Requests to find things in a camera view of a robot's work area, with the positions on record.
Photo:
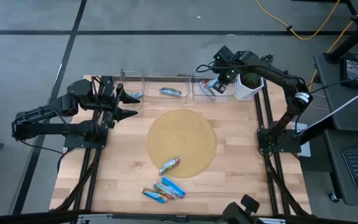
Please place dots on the clear plastic bin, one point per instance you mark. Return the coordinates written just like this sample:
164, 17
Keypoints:
154, 93
197, 96
137, 107

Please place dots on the blue white granola bar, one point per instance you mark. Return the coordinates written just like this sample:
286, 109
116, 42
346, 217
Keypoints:
170, 91

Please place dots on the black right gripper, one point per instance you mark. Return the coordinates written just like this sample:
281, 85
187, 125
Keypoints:
232, 70

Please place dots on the dark blue granola bar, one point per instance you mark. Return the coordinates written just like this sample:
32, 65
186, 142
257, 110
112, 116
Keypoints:
135, 94

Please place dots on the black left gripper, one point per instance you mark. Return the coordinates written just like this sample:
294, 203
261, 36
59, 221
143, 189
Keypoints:
109, 99

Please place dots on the black frame beam with brackets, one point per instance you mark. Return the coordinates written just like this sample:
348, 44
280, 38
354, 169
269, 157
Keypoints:
26, 217

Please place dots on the black power adapter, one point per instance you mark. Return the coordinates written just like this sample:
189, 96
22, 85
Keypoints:
351, 70

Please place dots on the round woven tan placemat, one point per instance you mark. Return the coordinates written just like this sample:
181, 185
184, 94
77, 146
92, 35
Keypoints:
182, 137

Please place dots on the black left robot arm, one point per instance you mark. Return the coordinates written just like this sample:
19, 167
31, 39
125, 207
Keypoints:
48, 110

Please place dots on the red green granola bar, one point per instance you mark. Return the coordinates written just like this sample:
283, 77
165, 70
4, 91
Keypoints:
169, 166

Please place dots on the thick black stand leg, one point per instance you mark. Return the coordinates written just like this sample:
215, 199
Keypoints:
353, 39

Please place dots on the green white granola bar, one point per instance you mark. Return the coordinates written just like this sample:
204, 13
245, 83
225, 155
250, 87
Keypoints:
204, 88

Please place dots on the blue orange granola bar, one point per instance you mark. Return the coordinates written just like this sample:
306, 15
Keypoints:
154, 195

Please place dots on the black aluminium frame rail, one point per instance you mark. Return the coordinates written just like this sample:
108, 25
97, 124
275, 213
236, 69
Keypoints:
80, 186
92, 186
283, 193
271, 193

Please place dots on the white paper sheet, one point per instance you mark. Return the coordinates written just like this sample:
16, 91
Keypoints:
306, 149

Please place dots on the white plant pot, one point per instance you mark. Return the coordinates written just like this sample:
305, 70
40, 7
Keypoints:
242, 93

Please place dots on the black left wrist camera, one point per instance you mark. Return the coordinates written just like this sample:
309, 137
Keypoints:
79, 87

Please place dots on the black diagonal frame brace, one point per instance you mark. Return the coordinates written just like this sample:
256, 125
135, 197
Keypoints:
295, 199
65, 199

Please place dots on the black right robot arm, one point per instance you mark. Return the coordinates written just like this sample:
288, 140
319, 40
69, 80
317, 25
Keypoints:
275, 77

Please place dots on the dark grey side table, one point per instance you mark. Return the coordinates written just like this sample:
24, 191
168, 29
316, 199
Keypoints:
326, 71
334, 174

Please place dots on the bright blue granola bar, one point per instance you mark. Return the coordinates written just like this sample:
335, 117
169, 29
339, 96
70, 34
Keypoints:
173, 186

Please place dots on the black crosswise frame rail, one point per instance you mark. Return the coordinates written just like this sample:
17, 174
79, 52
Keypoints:
166, 77

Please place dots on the black and white boom pole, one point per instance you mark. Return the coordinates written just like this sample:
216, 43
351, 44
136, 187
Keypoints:
315, 129

